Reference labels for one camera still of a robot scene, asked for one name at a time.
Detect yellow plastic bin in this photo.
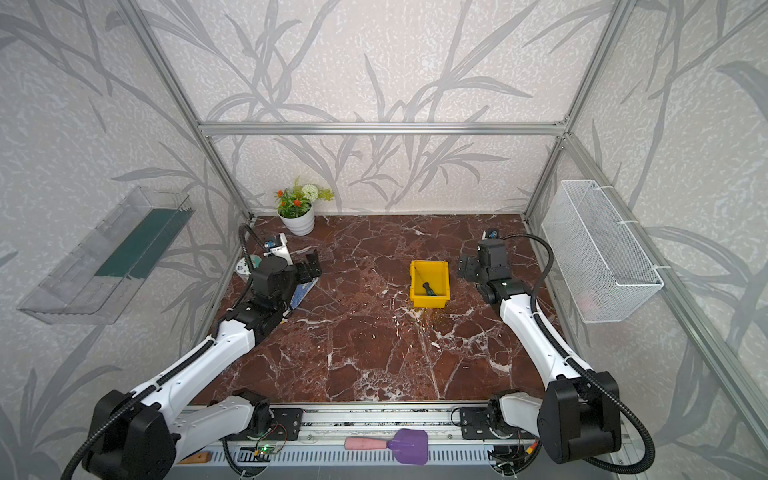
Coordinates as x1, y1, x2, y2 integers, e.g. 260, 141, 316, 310
410, 260, 451, 309

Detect black handled screwdriver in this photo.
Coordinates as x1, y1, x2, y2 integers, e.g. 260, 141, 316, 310
422, 282, 437, 297

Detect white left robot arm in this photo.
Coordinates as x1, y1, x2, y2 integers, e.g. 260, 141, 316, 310
62, 251, 322, 479

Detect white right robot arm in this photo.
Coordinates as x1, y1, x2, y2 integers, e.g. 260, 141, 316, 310
458, 237, 621, 464

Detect blue book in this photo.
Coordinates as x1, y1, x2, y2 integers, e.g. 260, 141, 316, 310
289, 278, 318, 310

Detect potted flower plant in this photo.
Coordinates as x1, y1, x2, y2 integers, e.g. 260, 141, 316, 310
275, 178, 335, 236

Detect small round white green object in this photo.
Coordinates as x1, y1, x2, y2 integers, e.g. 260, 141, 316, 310
235, 255, 261, 281

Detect pink object in basket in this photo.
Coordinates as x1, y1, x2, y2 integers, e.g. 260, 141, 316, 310
576, 290, 600, 319

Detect purple pink spatula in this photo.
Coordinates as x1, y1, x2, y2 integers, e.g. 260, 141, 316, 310
344, 429, 429, 466

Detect white wire mesh basket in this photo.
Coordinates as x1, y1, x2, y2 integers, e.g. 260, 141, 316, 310
542, 180, 664, 323

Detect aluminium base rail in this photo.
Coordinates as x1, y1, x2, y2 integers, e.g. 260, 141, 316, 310
173, 403, 631, 469

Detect horizontal aluminium frame bar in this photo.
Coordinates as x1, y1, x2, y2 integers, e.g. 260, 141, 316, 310
197, 122, 565, 136

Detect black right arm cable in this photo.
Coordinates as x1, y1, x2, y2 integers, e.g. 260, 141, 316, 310
502, 232, 656, 475

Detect clear plastic wall shelf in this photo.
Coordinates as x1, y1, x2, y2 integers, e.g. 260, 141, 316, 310
17, 186, 194, 325

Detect aluminium frame post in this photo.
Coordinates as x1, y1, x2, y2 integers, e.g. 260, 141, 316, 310
523, 0, 637, 220

